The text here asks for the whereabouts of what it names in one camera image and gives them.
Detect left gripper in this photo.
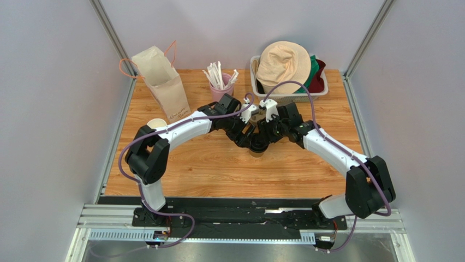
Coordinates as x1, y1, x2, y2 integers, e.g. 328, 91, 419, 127
222, 111, 256, 150

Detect single paper cup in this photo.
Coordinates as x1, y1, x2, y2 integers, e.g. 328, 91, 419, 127
249, 149, 264, 158

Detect stack of paper cups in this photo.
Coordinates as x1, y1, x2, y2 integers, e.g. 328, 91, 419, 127
146, 118, 167, 129

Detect white paper takeout bag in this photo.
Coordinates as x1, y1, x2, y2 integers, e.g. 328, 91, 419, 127
118, 40, 191, 123

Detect black coffee cup lid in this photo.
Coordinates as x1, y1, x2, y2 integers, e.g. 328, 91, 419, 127
249, 133, 269, 152

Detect cardboard cup carrier tray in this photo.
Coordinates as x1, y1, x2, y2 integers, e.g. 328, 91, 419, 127
249, 109, 266, 126

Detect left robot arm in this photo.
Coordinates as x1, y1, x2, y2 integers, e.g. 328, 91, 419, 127
118, 93, 258, 217

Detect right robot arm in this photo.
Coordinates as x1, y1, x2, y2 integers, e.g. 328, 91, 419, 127
258, 99, 396, 221

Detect white plastic basket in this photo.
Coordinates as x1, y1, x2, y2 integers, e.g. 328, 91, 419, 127
250, 55, 329, 103

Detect pink straw holder cup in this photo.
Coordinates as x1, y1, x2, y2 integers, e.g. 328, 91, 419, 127
210, 73, 234, 102

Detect dark red cloth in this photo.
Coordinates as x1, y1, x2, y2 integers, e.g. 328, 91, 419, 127
308, 58, 326, 93

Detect wrapped white straws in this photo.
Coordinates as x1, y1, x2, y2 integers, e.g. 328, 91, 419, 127
202, 61, 239, 90

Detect beige bucket hat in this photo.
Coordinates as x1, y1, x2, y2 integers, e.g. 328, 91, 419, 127
255, 41, 312, 95

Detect green cloth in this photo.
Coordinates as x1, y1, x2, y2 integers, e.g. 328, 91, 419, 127
303, 55, 318, 90

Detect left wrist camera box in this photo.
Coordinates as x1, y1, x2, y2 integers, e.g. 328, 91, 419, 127
240, 97, 258, 123

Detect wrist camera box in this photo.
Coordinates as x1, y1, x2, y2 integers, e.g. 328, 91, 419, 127
259, 99, 279, 123
240, 97, 258, 123

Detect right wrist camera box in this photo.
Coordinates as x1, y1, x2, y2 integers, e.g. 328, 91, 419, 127
259, 99, 279, 123

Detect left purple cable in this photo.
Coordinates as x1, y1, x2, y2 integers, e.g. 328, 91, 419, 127
118, 92, 256, 252

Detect purple cable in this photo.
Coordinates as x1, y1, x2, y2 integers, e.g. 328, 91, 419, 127
118, 92, 256, 252
262, 80, 392, 253

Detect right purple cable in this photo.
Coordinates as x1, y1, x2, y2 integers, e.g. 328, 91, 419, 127
262, 80, 392, 253

